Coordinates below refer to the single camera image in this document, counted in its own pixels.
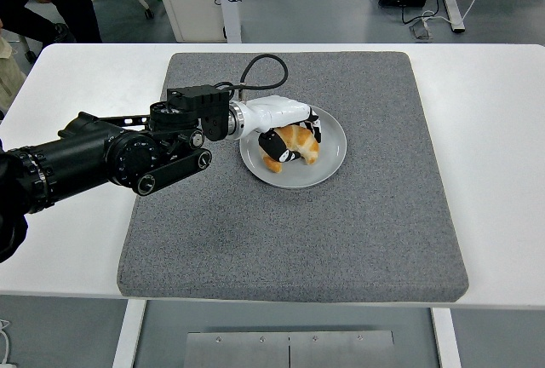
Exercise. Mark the golden croissant bread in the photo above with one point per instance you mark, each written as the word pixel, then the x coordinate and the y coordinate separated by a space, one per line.
pixel 304 142

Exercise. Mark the white table leg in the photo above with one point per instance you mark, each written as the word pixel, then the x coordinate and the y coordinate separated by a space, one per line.
pixel 447 338
pixel 127 334

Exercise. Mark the grey chair leg with caster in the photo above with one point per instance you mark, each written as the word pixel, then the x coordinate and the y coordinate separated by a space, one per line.
pixel 26 46

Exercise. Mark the grey metal plate with screws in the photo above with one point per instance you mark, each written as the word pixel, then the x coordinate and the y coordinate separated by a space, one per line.
pixel 238 351

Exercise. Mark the person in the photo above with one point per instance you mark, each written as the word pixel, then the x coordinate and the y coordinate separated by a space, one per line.
pixel 72 1

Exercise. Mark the grey round plate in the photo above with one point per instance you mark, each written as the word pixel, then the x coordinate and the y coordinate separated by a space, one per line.
pixel 323 168

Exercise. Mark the grey speckled mat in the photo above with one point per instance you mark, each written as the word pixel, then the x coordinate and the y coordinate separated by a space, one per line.
pixel 298 236

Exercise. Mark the white desk post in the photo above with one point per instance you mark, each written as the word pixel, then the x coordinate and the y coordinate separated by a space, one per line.
pixel 230 18

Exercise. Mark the grey foot pedal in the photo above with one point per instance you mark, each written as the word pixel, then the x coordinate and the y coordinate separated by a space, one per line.
pixel 421 31

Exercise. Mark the beige bag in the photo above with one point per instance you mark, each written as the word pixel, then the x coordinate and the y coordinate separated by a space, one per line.
pixel 8 78

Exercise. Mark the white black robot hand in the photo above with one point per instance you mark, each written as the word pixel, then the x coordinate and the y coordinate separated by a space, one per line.
pixel 277 112

